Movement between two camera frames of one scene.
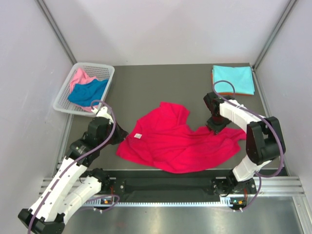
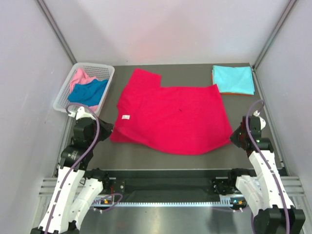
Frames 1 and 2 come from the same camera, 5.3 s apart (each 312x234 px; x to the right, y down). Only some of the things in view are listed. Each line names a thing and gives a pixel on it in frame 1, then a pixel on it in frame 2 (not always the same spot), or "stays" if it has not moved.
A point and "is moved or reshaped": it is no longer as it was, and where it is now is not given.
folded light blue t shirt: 241,77 stays
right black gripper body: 217,123 → 237,137
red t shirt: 160,135 is moved or reshaped
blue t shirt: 87,92 stays
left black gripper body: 116,137 → 104,131
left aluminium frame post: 44,9 stays
